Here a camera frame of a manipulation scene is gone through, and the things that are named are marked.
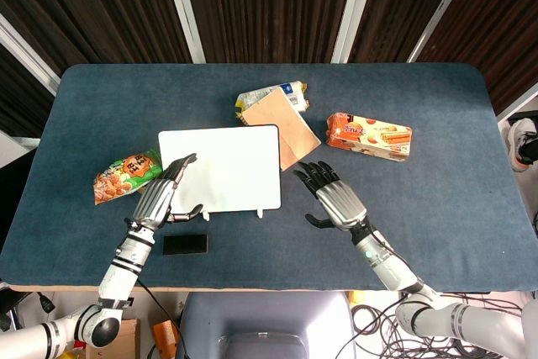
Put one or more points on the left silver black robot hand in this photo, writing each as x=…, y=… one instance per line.
x=156, y=202

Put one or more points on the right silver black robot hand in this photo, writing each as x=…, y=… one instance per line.
x=341, y=203

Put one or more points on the black eraser block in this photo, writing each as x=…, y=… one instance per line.
x=186, y=244

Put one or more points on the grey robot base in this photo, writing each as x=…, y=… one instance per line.
x=265, y=325

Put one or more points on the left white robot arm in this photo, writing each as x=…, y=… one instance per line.
x=113, y=279

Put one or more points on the white board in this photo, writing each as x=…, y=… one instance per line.
x=235, y=170

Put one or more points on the green orange snack bag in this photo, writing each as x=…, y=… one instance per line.
x=122, y=178

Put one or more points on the orange wafer biscuit box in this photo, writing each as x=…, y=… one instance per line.
x=370, y=137

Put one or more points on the brown cardboard piece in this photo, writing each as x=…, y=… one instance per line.
x=282, y=128

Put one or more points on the blue table mat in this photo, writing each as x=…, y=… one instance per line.
x=269, y=123

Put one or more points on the orange tool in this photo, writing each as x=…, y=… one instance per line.
x=165, y=336

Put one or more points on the yellow white snack packet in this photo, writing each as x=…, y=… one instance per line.
x=256, y=98

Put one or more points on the white sneaker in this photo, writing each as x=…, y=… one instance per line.
x=521, y=144

